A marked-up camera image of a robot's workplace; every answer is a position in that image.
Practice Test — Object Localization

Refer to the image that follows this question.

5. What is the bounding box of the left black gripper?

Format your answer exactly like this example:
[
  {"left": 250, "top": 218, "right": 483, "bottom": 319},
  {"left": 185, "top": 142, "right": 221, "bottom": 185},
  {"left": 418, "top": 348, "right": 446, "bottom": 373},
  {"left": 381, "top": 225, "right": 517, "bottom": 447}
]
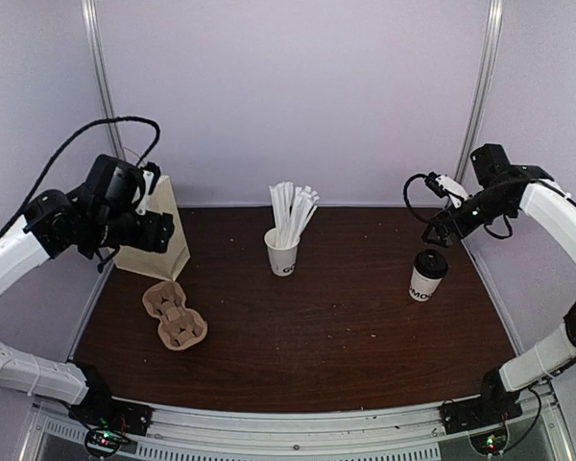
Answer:
[{"left": 85, "top": 207, "right": 174, "bottom": 253}]

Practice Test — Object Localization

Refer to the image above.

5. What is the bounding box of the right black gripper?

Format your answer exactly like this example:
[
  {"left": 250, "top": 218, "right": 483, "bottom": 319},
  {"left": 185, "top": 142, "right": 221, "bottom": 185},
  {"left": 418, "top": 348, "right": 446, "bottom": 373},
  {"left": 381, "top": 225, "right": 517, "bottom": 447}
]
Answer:
[{"left": 422, "top": 186, "right": 514, "bottom": 248}]

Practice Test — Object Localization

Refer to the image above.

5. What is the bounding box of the black plastic cup lid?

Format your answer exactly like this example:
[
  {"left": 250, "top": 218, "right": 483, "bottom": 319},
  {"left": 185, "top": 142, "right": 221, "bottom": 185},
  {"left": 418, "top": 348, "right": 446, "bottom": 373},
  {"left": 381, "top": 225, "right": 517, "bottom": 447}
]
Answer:
[{"left": 414, "top": 249, "right": 449, "bottom": 279}]

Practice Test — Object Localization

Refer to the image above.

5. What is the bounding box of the white paper coffee cup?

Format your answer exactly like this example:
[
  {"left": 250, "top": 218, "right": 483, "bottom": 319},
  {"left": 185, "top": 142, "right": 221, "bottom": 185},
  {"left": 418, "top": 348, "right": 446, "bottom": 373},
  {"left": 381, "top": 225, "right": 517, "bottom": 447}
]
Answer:
[{"left": 408, "top": 267, "right": 446, "bottom": 303}]

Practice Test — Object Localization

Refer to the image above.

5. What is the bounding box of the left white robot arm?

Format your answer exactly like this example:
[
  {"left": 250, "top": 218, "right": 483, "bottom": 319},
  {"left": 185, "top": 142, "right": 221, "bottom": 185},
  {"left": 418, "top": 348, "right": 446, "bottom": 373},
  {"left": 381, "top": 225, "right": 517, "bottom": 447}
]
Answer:
[{"left": 0, "top": 155, "right": 175, "bottom": 426}]

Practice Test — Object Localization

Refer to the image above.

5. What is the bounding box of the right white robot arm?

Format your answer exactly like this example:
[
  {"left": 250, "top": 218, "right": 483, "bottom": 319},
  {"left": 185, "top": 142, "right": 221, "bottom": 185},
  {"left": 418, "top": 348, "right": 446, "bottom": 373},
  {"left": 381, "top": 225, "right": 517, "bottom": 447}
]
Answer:
[{"left": 422, "top": 144, "right": 576, "bottom": 425}]

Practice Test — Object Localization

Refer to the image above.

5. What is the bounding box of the brown paper bag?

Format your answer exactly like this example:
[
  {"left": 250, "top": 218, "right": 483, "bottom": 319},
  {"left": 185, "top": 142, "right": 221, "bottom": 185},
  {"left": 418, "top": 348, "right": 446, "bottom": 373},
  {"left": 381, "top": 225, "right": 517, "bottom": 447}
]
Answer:
[{"left": 113, "top": 175, "right": 190, "bottom": 281}]

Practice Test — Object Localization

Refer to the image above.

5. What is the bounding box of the cardboard cup carrier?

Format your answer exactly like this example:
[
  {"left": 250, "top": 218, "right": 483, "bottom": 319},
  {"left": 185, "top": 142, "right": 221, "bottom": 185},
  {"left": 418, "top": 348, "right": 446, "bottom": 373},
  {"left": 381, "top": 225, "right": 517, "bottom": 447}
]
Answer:
[{"left": 142, "top": 280, "right": 208, "bottom": 352}]

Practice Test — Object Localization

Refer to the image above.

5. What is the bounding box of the white straw holder cup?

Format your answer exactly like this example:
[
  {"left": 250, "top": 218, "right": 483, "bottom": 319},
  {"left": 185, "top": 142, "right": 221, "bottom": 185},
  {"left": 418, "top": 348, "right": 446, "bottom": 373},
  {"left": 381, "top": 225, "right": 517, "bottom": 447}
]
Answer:
[{"left": 264, "top": 228, "right": 300, "bottom": 277}]

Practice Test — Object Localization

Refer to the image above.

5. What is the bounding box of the white wrapped straws bundle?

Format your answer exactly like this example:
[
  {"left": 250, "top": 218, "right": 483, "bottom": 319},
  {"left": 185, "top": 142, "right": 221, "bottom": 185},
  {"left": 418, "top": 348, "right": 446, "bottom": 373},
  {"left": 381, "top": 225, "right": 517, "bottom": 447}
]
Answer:
[{"left": 269, "top": 182, "right": 320, "bottom": 250}]

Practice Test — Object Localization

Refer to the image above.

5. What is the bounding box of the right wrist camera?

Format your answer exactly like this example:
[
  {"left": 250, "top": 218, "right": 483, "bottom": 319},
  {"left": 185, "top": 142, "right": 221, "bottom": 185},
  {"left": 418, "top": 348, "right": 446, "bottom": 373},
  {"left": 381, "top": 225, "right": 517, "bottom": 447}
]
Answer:
[{"left": 424, "top": 172, "right": 469, "bottom": 208}]

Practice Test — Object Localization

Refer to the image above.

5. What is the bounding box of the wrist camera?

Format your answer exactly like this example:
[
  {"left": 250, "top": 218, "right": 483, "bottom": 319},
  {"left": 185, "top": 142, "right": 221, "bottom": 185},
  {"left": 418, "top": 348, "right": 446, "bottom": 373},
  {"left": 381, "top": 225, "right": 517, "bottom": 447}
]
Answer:
[
  {"left": 424, "top": 172, "right": 469, "bottom": 208},
  {"left": 135, "top": 162, "right": 161, "bottom": 216}
]

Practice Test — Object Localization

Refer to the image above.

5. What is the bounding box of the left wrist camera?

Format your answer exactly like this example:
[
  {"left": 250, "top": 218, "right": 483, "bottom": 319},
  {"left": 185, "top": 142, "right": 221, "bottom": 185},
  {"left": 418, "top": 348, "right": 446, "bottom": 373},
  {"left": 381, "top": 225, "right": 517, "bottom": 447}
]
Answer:
[{"left": 135, "top": 162, "right": 161, "bottom": 216}]

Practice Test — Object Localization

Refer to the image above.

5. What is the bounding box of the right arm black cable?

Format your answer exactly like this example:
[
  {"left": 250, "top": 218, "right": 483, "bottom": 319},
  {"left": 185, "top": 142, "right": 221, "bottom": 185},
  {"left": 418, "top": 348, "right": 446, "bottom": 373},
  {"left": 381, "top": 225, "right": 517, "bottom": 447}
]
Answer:
[{"left": 402, "top": 172, "right": 513, "bottom": 240}]

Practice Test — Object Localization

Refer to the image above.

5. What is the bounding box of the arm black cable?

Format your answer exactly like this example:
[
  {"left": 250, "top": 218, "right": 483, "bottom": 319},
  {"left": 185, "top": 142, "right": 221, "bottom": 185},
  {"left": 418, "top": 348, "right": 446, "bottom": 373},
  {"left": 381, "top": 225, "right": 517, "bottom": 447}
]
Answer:
[
  {"left": 402, "top": 172, "right": 513, "bottom": 240},
  {"left": 0, "top": 115, "right": 161, "bottom": 251}
]

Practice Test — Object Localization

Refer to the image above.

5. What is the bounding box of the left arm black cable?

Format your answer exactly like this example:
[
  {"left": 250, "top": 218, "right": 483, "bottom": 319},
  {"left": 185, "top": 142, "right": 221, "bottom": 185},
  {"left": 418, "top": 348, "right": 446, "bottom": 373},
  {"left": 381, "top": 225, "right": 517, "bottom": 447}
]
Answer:
[{"left": 0, "top": 115, "right": 161, "bottom": 251}]

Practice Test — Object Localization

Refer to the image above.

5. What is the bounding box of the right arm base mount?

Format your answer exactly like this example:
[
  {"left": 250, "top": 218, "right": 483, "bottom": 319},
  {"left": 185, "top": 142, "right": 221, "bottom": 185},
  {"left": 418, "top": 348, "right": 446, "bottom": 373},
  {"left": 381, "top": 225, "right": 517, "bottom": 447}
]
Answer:
[{"left": 439, "top": 397, "right": 523, "bottom": 458}]

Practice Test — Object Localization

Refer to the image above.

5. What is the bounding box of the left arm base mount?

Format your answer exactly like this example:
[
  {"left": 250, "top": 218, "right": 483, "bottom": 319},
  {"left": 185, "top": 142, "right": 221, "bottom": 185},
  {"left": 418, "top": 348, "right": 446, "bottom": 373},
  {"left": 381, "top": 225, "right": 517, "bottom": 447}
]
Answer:
[{"left": 63, "top": 400, "right": 153, "bottom": 459}]

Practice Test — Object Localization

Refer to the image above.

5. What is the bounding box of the aluminium front rail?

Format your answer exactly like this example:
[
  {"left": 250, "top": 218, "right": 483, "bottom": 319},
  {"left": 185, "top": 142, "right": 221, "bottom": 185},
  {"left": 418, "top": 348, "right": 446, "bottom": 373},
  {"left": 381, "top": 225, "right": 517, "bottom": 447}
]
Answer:
[{"left": 18, "top": 398, "right": 572, "bottom": 461}]

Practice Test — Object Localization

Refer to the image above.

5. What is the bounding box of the right aluminium frame post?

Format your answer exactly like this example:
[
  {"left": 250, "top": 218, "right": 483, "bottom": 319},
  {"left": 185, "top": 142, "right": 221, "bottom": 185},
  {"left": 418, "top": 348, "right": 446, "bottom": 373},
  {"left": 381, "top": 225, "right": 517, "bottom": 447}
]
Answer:
[{"left": 454, "top": 0, "right": 504, "bottom": 182}]

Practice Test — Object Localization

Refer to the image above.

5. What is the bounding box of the aluminium frame post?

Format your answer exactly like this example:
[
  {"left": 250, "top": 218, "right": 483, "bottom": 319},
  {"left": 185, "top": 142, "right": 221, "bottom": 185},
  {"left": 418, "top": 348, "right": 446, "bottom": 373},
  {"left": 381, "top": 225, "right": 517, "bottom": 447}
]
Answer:
[
  {"left": 454, "top": 0, "right": 504, "bottom": 182},
  {"left": 81, "top": 0, "right": 125, "bottom": 159}
]

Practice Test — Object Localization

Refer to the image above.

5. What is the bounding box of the left aluminium frame post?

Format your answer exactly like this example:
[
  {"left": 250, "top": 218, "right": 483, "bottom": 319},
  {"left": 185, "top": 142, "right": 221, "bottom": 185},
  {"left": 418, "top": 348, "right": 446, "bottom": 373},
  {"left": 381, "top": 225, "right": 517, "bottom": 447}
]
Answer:
[{"left": 81, "top": 0, "right": 125, "bottom": 159}]

